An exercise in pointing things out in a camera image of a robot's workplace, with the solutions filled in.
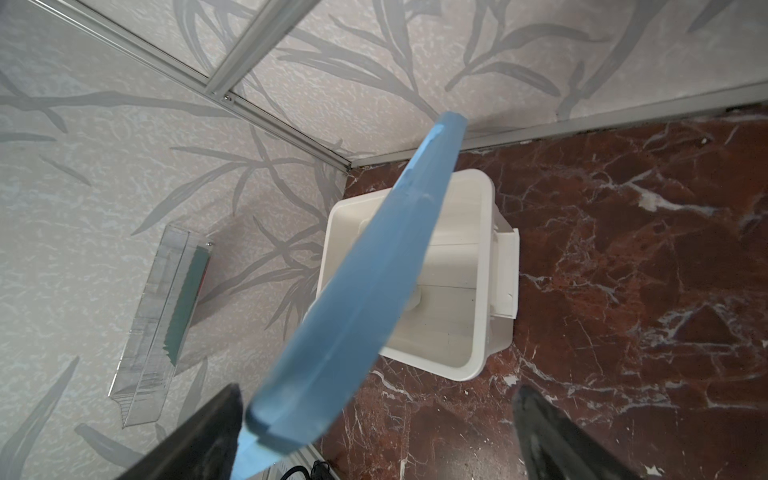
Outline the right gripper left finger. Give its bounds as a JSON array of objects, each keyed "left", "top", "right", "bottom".
[{"left": 120, "top": 383, "right": 243, "bottom": 480}]

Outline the white plastic storage bin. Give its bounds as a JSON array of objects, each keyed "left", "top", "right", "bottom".
[{"left": 302, "top": 168, "right": 521, "bottom": 383}]

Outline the clear wall shelf green mat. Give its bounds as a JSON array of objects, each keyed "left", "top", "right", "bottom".
[{"left": 109, "top": 226, "right": 212, "bottom": 427}]

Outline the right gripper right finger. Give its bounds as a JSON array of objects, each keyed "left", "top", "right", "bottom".
[{"left": 512, "top": 385, "right": 638, "bottom": 480}]

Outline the blue plastic bin lid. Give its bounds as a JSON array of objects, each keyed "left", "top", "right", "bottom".
[{"left": 231, "top": 112, "right": 468, "bottom": 479}]

